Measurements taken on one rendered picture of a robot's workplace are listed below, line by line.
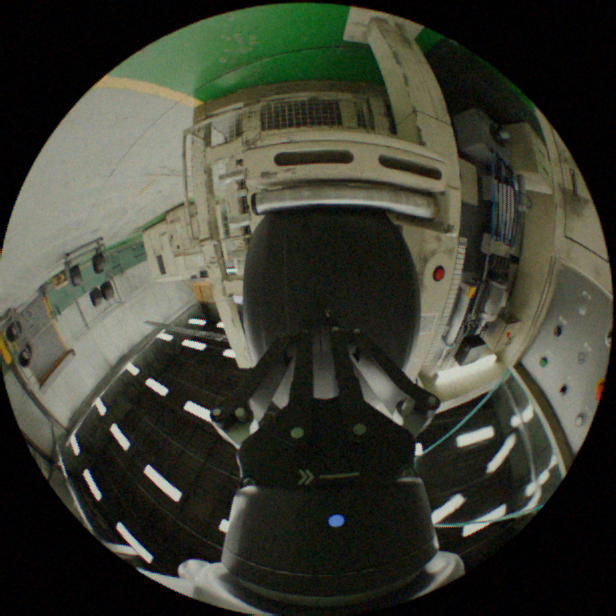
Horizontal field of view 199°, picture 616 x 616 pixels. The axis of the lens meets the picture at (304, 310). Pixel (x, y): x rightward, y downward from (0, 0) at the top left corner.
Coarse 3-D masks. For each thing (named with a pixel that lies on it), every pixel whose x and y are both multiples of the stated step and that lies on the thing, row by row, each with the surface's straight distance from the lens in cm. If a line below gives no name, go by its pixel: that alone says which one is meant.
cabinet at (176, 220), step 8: (176, 208) 516; (184, 208) 489; (192, 208) 507; (168, 216) 543; (176, 216) 513; (184, 216) 489; (192, 216) 500; (168, 224) 545; (176, 224) 515; (184, 224) 489; (192, 224) 497; (168, 232) 549; (176, 232) 518; (184, 232) 492; (176, 240) 523; (184, 240) 496; (176, 248) 529; (184, 248) 502
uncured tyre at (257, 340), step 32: (288, 224) 30; (320, 224) 29; (352, 224) 30; (384, 224) 32; (256, 256) 28; (288, 256) 25; (320, 256) 25; (352, 256) 26; (384, 256) 27; (256, 288) 26; (288, 288) 24; (320, 288) 23; (352, 288) 24; (384, 288) 25; (416, 288) 31; (256, 320) 26; (288, 320) 24; (352, 320) 24; (384, 320) 25; (416, 320) 30; (256, 352) 28; (320, 352) 25; (288, 384) 29; (320, 384) 28
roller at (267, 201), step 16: (256, 192) 34; (272, 192) 32; (288, 192) 31; (304, 192) 31; (320, 192) 31; (336, 192) 31; (352, 192) 32; (368, 192) 32; (384, 192) 34; (400, 192) 36; (256, 208) 32; (272, 208) 31; (288, 208) 31; (304, 208) 31; (320, 208) 32; (336, 208) 32; (352, 208) 33; (368, 208) 33; (384, 208) 34; (400, 208) 35; (416, 208) 36; (432, 208) 38
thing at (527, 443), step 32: (512, 384) 75; (480, 416) 87; (512, 416) 78; (448, 448) 108; (480, 448) 91; (512, 448) 81; (544, 448) 76; (448, 480) 114; (480, 480) 97; (512, 480) 87; (544, 480) 81; (448, 512) 122; (480, 512) 104; (512, 512) 93
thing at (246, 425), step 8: (240, 408) 10; (240, 416) 10; (248, 416) 11; (232, 424) 11; (240, 424) 11; (248, 424) 10; (256, 424) 11; (224, 432) 11; (232, 432) 10; (240, 432) 10; (248, 432) 10; (232, 440) 10; (240, 440) 10
